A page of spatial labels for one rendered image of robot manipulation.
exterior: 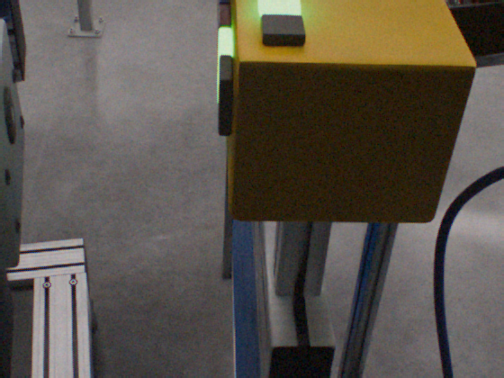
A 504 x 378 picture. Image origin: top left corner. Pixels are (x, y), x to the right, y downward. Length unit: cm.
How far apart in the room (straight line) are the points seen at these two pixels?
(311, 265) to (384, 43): 19
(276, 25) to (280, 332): 22
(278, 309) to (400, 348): 113
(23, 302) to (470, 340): 89
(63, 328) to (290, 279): 86
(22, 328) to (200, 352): 38
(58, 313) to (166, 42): 136
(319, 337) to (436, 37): 21
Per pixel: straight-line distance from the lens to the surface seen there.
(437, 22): 35
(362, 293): 112
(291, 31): 31
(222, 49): 34
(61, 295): 136
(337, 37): 33
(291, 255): 47
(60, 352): 128
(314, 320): 48
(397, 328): 164
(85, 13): 255
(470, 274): 180
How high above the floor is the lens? 123
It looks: 40 degrees down
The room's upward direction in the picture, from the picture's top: 4 degrees clockwise
